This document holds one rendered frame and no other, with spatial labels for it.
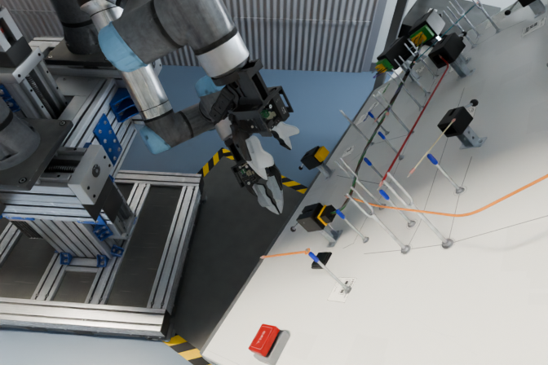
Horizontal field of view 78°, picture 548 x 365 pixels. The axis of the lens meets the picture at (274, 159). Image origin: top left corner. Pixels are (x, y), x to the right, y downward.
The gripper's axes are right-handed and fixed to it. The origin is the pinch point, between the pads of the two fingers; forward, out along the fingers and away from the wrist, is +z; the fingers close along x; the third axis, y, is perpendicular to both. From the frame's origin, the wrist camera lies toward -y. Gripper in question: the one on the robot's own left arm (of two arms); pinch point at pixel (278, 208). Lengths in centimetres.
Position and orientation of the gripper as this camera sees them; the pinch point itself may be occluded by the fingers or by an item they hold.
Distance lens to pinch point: 82.5
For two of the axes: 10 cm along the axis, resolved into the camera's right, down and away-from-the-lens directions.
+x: 8.7, -4.6, -2.1
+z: 4.7, 8.9, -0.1
